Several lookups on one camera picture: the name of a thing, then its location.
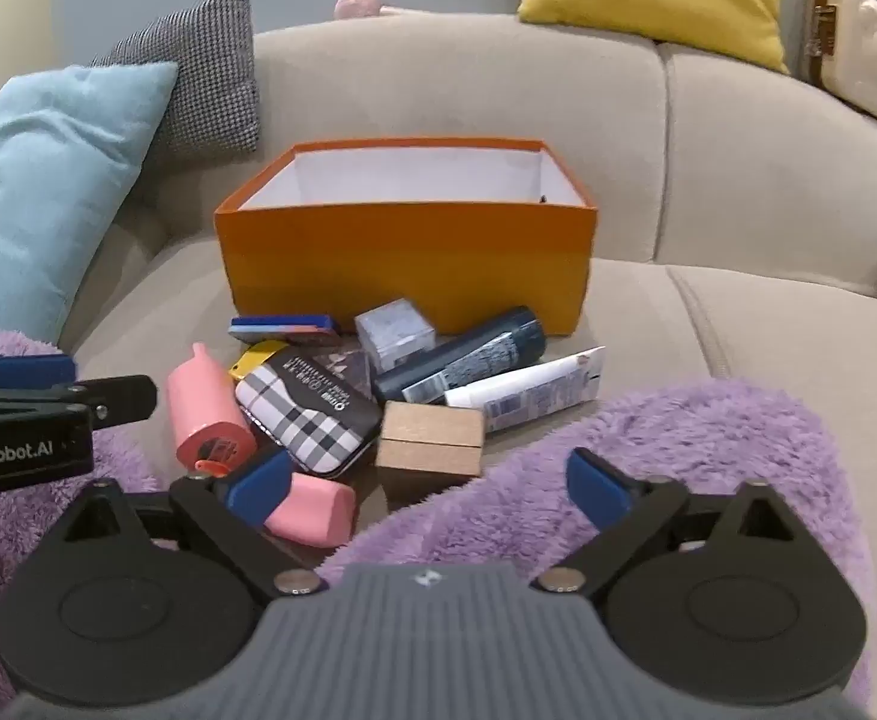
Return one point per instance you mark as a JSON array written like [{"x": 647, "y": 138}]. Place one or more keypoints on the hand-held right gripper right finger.
[{"x": 596, "y": 491}]

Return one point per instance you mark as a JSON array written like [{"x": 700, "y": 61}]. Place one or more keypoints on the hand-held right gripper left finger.
[{"x": 262, "y": 487}]

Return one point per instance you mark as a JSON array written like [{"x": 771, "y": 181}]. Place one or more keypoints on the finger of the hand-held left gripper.
[
  {"x": 33, "y": 371},
  {"x": 120, "y": 397}
]

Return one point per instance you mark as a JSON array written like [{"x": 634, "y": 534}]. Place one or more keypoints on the pink rectangular block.
[{"x": 318, "y": 506}]

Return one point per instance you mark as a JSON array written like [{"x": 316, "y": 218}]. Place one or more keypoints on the plaid tin case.
[{"x": 303, "y": 420}]

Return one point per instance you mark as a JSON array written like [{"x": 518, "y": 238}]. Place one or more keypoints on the pink bottle-shaped toy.
[{"x": 202, "y": 405}]

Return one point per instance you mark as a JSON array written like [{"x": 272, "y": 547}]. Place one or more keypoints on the white lotion tube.
[{"x": 536, "y": 390}]

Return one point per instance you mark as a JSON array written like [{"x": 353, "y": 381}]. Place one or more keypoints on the small brown cardboard box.
[{"x": 431, "y": 435}]

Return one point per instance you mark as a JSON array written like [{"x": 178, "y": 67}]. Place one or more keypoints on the dark blue bottle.
[{"x": 476, "y": 352}]

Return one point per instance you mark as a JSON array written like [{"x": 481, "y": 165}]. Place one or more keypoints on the clear grey cube box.
[{"x": 393, "y": 334}]

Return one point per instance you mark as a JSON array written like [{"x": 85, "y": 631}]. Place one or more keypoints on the orange cardboard box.
[{"x": 408, "y": 270}]

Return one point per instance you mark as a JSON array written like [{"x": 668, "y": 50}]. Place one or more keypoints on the purple fuzzy blanket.
[{"x": 708, "y": 450}]

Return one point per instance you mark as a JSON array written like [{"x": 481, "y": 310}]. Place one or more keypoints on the yellow tape measure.
[{"x": 255, "y": 360}]

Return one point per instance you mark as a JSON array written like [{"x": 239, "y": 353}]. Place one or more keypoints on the light blue pillow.
[{"x": 41, "y": 187}]

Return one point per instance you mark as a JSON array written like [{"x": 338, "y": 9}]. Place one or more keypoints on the houndstooth pillow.
[{"x": 198, "y": 75}]

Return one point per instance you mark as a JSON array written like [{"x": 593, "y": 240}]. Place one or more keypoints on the beige fabric sofa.
[{"x": 446, "y": 90}]

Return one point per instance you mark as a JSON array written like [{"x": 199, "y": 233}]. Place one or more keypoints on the pink plush toy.
[{"x": 356, "y": 4}]

